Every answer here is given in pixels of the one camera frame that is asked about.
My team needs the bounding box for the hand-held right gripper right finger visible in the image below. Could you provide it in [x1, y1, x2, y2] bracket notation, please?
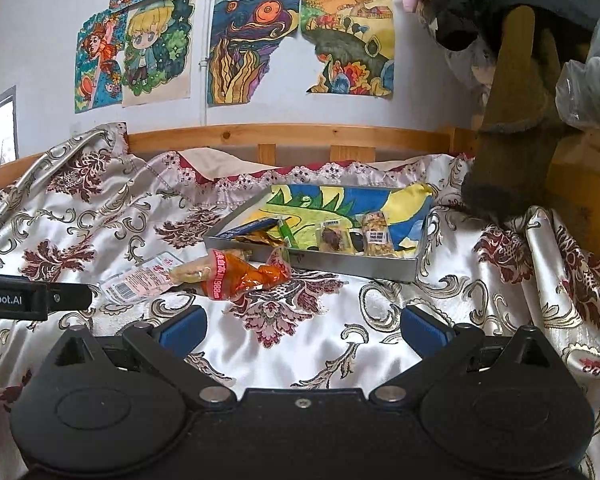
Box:
[369, 304, 565, 408]

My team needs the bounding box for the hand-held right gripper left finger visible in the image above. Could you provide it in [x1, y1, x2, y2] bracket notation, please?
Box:
[45, 304, 237, 409]

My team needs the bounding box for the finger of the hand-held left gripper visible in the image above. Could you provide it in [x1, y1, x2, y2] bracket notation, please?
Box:
[45, 283, 94, 312]

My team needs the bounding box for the white pink snack packet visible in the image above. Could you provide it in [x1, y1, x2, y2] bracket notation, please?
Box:
[99, 254, 182, 307]

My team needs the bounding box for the orange-red snack packet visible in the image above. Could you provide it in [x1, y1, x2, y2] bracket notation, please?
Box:
[206, 246, 292, 302]

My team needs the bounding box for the grey metal tray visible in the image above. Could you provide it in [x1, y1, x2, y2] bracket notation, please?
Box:
[203, 183, 434, 284]

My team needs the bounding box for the gold snack packet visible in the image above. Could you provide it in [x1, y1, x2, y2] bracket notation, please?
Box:
[234, 229, 287, 251]

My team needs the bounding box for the blue snack packet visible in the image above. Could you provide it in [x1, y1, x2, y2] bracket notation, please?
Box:
[219, 218, 277, 239]

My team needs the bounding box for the beige snack packet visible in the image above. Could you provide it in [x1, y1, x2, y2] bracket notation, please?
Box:
[169, 255, 216, 287]

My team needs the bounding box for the printed satin bedspread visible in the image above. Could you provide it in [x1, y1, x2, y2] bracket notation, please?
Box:
[0, 122, 600, 480]

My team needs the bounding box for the nut bar snack packet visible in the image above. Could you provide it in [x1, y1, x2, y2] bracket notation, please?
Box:
[361, 212, 393, 258]

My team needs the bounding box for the clear dark-fruit snack packet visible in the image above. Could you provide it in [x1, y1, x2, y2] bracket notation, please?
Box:
[316, 220, 354, 253]

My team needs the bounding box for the green snack packet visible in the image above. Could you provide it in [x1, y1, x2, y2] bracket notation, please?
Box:
[277, 217, 295, 249]

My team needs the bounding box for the colourful drawing paper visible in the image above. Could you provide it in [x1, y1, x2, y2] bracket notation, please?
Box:
[244, 183, 433, 257]

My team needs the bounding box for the cream bed sheet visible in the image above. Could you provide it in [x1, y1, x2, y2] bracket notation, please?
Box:
[179, 147, 262, 182]

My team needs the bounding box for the wooden stand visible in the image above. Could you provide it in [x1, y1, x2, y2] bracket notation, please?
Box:
[542, 127, 600, 263]

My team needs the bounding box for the grey floral cloth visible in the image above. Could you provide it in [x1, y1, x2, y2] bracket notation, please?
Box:
[416, 1, 502, 95]

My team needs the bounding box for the clear plastic bag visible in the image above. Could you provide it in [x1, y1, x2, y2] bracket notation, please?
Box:
[554, 2, 600, 132]

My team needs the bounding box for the wooden bed frame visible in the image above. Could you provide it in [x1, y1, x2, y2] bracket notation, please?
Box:
[0, 122, 483, 201]

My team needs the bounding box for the orange-haired figure wall poster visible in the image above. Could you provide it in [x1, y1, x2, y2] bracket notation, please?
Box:
[74, 9, 131, 115]

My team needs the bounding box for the blond figure wall poster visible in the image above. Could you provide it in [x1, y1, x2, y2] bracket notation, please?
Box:
[121, 0, 197, 109]

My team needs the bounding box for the swirl sky wall poster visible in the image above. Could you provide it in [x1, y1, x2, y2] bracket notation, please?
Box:
[206, 0, 302, 107]

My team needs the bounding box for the white wall pipe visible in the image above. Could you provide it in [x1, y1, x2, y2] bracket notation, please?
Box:
[199, 0, 215, 127]

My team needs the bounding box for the landscape wall poster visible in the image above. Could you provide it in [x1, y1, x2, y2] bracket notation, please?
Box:
[299, 0, 397, 102]

